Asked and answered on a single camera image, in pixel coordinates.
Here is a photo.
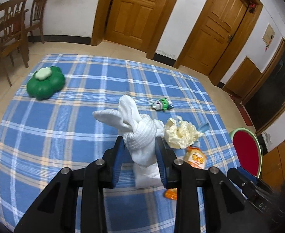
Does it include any low wooden cabinet door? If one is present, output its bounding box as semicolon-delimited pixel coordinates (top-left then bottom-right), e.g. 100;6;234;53
222;56;262;98

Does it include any blue plaid blanket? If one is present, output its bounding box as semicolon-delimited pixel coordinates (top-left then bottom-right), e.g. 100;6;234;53
0;53;238;233

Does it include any dark doorway with wooden frame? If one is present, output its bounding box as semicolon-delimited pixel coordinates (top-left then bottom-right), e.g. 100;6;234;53
241;38;285;135

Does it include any red floor mat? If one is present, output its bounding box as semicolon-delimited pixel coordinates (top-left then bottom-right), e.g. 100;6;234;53
229;94;255;127

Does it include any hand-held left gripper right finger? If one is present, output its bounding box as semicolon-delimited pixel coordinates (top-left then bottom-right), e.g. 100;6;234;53
155;136;270;233

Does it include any small wooden cabinet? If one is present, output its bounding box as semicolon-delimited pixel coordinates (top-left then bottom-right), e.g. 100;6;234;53
261;139;285;190

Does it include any red stool with green rim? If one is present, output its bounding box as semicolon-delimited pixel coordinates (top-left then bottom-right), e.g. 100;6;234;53
229;127;263;178

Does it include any orange snack packet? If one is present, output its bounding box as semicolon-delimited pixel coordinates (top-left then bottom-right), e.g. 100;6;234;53
164;147;207;199

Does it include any beige wall panel box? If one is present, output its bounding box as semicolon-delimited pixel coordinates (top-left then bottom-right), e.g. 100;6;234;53
262;23;275;48

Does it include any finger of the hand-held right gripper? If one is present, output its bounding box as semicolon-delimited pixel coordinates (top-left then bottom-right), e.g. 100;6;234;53
227;167;274;199

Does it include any wooden panel door with handle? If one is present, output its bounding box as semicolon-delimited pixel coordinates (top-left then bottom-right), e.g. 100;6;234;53
174;0;264;86

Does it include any white knotted towel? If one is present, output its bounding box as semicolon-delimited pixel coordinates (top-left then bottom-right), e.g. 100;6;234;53
93;95;165;189

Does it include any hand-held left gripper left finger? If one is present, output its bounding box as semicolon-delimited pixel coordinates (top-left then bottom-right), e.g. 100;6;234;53
14;135;126;233

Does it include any small green toy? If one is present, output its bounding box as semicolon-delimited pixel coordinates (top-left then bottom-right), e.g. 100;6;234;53
150;98;174;111

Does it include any cream crumpled plastic bag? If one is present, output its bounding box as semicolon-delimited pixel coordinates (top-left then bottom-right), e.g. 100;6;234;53
164;116;204;149

